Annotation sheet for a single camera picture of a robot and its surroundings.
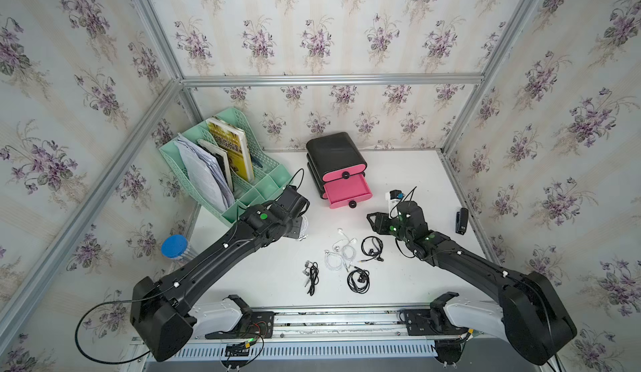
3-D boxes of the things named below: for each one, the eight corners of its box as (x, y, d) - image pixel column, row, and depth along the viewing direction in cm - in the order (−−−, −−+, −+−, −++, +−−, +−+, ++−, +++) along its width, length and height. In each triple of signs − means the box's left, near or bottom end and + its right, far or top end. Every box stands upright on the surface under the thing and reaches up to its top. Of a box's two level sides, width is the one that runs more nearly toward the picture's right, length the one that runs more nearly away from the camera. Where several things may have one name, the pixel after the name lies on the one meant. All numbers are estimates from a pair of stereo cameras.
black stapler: (454, 232, 95) (459, 227, 92) (455, 211, 102) (459, 206, 98) (462, 234, 95) (467, 229, 92) (463, 213, 101) (467, 208, 98)
